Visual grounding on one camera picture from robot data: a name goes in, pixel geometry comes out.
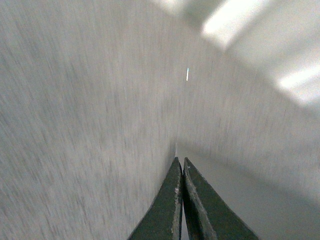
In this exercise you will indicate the white curtain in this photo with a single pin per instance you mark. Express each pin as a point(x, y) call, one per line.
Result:
point(280, 38)

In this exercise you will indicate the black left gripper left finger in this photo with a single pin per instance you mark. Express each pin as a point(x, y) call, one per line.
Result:
point(163, 220)

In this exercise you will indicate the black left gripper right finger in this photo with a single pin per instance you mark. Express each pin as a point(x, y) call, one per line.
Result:
point(207, 216)

